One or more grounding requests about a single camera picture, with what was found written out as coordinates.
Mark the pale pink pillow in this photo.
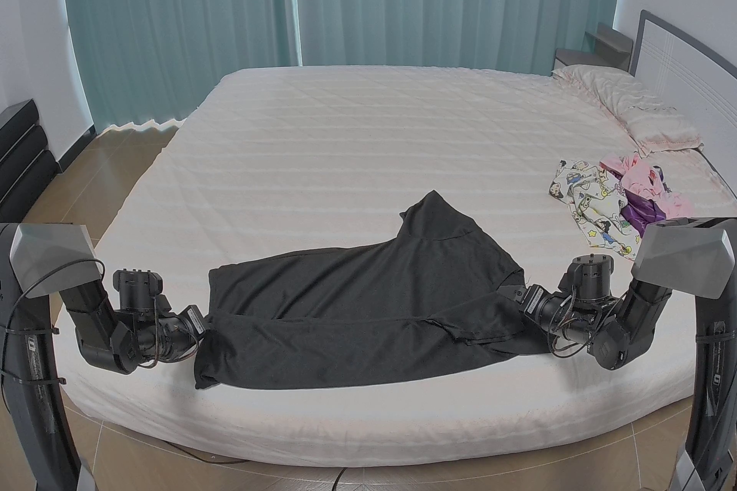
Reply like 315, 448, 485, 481
552, 64, 704, 158

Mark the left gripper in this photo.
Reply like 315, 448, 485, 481
146, 303, 210, 364

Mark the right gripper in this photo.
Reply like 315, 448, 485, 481
516, 283, 583, 343

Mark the black chest of drawers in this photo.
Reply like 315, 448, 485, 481
0, 99, 60, 225

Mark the black T-shirt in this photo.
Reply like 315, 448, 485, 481
193, 191, 548, 390

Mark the pink garment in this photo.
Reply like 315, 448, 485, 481
599, 152, 694, 220

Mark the bed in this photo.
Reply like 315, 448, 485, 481
58, 10, 737, 469

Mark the white printed garment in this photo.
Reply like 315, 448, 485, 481
547, 159, 648, 262

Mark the grey bedside table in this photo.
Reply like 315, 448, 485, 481
554, 23, 634, 71

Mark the purple garment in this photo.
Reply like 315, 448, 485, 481
621, 163, 671, 237

